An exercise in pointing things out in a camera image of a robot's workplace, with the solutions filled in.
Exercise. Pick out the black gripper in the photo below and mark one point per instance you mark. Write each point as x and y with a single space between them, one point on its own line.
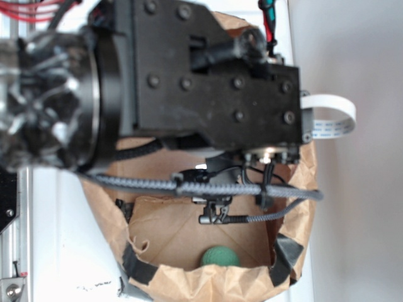
168 70

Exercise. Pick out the robot arm with foil wrap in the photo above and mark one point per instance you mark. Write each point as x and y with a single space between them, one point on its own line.
50 102

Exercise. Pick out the brown paper bag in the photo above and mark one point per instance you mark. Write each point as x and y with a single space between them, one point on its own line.
158 242

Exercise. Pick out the green textured ball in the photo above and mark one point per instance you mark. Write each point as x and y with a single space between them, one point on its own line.
221 256

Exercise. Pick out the white plastic tray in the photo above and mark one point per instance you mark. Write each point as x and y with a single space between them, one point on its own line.
70 259

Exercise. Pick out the black metal bracket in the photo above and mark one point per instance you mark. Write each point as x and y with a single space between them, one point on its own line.
8 198

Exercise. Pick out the aluminium frame rail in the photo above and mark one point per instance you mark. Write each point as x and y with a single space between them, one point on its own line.
16 243

